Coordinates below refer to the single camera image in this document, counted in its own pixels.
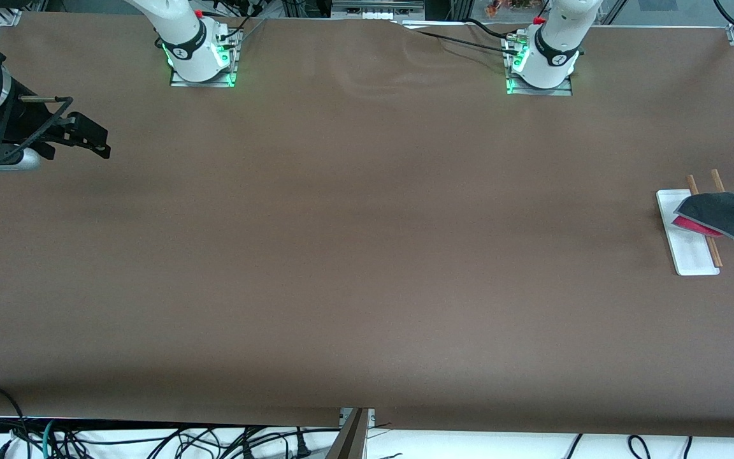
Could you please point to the red and grey towel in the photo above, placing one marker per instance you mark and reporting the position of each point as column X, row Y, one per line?
column 724, row 213

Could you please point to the orange red clutter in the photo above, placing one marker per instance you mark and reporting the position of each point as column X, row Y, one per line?
column 507, row 6

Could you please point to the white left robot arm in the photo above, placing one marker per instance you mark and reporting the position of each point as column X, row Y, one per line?
column 558, row 38

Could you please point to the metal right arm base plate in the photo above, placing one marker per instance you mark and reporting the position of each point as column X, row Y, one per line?
column 204, row 83

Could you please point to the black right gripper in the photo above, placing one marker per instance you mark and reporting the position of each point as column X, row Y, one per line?
column 21, row 123

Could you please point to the white rack base plate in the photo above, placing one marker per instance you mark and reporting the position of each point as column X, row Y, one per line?
column 692, row 255

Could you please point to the aluminium table frame leg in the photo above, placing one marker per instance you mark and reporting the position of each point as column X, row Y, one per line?
column 351, row 440

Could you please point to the grey equipment panel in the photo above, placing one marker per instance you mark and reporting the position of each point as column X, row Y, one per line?
column 373, row 6

